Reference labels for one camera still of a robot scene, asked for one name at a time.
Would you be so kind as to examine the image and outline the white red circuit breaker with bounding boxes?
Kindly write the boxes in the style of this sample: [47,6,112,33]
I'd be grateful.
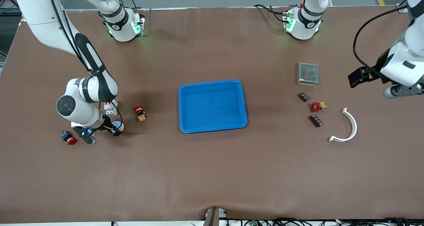
[104,101,119,116]

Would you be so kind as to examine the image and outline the brass valve red handwheel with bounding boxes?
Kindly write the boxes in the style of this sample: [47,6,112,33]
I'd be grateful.
[310,101,327,113]

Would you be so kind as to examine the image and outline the metal table edge bracket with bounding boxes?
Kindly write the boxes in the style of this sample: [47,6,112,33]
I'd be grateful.
[203,207,228,226]

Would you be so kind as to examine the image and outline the black arm base cable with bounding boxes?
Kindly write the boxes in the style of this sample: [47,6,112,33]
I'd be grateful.
[254,4,289,23]

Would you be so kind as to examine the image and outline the white curved pipe clamp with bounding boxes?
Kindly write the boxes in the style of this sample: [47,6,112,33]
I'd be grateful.
[328,108,358,143]

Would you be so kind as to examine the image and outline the brown table mat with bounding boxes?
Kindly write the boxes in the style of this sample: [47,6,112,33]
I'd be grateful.
[0,7,424,224]

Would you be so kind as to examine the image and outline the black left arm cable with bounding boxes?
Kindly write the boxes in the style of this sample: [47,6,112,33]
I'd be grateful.
[352,4,411,69]

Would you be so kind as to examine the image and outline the orange red push button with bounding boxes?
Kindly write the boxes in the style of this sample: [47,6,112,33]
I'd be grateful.
[134,105,147,122]

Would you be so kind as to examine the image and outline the red black emergency button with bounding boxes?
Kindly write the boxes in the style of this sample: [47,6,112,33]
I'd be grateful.
[59,130,78,146]

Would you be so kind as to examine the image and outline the metal mesh power supply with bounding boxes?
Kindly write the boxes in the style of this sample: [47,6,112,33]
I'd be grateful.
[297,62,319,87]

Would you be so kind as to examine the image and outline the blue plastic tray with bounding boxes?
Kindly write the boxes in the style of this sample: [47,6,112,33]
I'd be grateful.
[178,79,248,134]

